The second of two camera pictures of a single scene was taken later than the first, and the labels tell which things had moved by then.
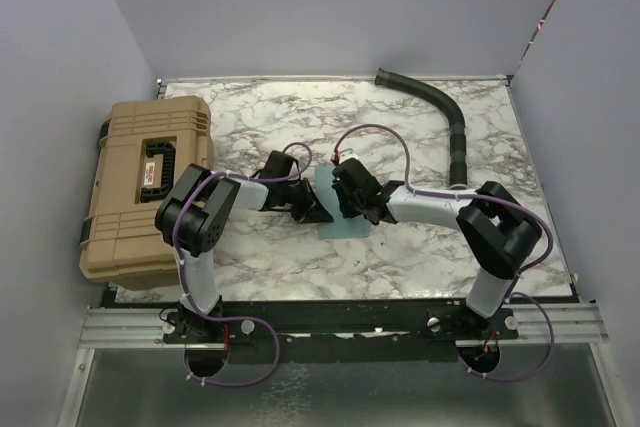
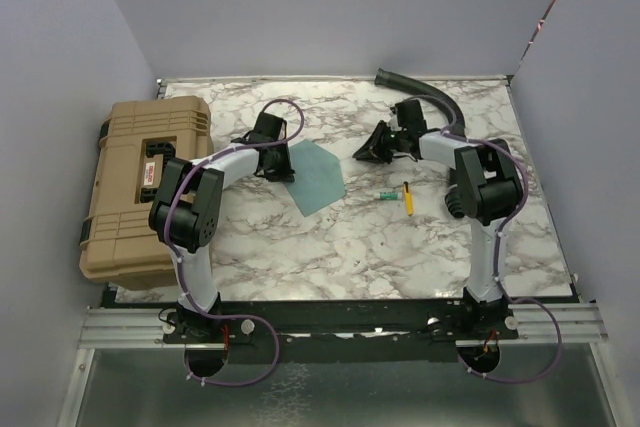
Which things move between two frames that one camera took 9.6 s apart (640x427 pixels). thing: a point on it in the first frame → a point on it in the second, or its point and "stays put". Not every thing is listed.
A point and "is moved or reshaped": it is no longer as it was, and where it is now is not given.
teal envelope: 340,226 is moved or reshaped
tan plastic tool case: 145,146 stays put
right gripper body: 350,205 → 392,141
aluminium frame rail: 144,327 stays put
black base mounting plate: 337,331 stays put
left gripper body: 293,197 → 281,166
